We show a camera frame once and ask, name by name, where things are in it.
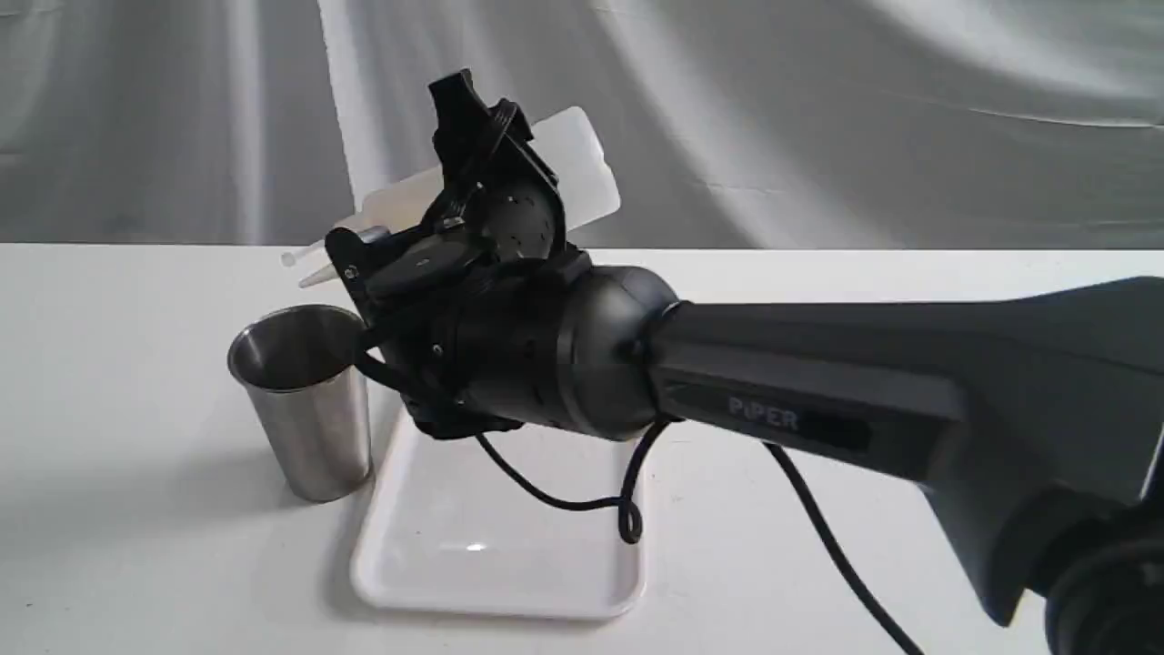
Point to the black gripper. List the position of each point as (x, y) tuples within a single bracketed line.
[(480, 356)]

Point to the white plastic tray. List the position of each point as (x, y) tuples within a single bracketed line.
[(447, 532)]

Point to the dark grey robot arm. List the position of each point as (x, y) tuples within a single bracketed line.
[(1033, 425)]

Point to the plastic squeeze bottle with oil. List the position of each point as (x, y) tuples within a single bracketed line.
[(502, 191)]

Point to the stainless steel cup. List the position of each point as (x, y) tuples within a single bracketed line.
[(297, 367)]

